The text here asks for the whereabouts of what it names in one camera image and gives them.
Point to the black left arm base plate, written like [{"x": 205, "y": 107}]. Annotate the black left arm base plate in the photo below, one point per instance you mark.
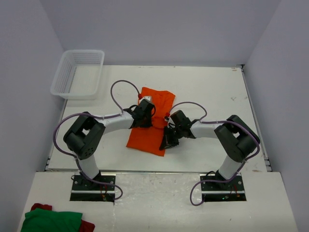
[{"x": 83, "y": 190}]

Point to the white plastic basket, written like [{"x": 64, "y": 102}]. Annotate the white plastic basket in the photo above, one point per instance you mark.
[{"x": 78, "y": 75}]

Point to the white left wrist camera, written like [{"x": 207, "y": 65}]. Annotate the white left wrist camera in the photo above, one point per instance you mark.
[{"x": 147, "y": 99}]

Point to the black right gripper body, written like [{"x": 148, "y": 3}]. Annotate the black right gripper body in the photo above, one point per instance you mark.
[{"x": 173, "y": 136}]

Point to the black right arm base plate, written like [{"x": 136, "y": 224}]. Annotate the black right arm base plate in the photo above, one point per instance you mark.
[{"x": 233, "y": 191}]

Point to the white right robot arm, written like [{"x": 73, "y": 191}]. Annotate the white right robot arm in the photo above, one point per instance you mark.
[{"x": 237, "y": 139}]

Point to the red folded t shirt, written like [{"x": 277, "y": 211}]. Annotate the red folded t shirt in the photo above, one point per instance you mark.
[{"x": 41, "y": 206}]

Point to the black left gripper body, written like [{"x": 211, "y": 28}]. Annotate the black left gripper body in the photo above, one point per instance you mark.
[{"x": 146, "y": 122}]

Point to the green folded t shirt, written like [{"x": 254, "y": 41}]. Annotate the green folded t shirt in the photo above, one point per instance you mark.
[{"x": 53, "y": 221}]

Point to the orange t shirt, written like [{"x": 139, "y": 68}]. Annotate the orange t shirt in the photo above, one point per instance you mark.
[{"x": 150, "y": 139}]

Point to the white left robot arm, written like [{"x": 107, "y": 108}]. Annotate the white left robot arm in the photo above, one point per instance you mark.
[{"x": 85, "y": 134}]

